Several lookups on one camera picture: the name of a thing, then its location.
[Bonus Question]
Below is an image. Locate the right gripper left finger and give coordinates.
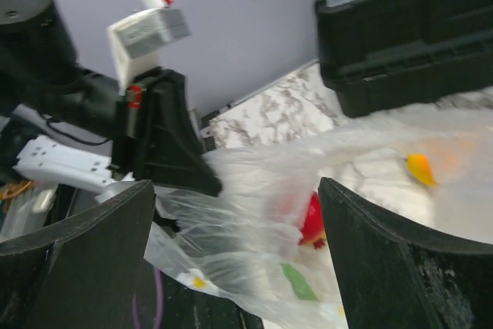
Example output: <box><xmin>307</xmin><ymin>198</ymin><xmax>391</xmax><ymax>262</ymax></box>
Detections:
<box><xmin>1</xmin><ymin>180</ymin><xmax>155</xmax><ymax>328</ymax></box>

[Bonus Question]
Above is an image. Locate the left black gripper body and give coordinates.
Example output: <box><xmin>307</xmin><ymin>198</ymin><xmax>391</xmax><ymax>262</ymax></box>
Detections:
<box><xmin>0</xmin><ymin>0</ymin><xmax>147</xmax><ymax>176</ymax></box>

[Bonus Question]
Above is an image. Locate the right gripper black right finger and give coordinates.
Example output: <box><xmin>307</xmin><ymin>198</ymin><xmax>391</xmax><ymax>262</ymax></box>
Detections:
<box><xmin>318</xmin><ymin>178</ymin><xmax>492</xmax><ymax>329</ymax></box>

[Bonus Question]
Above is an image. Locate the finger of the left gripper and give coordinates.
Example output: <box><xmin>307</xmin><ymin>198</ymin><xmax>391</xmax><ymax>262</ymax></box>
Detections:
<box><xmin>132</xmin><ymin>68</ymin><xmax>223</xmax><ymax>196</ymax></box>

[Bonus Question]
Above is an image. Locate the red fake pomegranate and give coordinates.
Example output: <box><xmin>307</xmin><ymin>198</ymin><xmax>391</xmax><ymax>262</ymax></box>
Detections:
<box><xmin>298</xmin><ymin>192</ymin><xmax>327</xmax><ymax>249</ymax></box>

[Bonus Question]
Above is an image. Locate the yellow orange fake mango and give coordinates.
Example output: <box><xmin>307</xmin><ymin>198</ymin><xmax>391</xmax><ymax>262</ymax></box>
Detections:
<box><xmin>405</xmin><ymin>153</ymin><xmax>439</xmax><ymax>187</ymax></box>

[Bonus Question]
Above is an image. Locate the clear plastic bag of fruits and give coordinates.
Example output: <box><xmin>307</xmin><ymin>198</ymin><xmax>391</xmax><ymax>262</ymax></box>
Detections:
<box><xmin>145</xmin><ymin>107</ymin><xmax>492</xmax><ymax>328</ymax></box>

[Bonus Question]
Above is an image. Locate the black plastic toolbox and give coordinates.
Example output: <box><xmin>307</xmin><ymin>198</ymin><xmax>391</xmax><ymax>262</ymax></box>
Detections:
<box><xmin>314</xmin><ymin>0</ymin><xmax>492</xmax><ymax>118</ymax></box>

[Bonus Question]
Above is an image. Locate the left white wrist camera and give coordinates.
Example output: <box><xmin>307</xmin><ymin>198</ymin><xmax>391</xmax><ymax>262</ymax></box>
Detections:
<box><xmin>107</xmin><ymin>0</ymin><xmax>190</xmax><ymax>96</ymax></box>

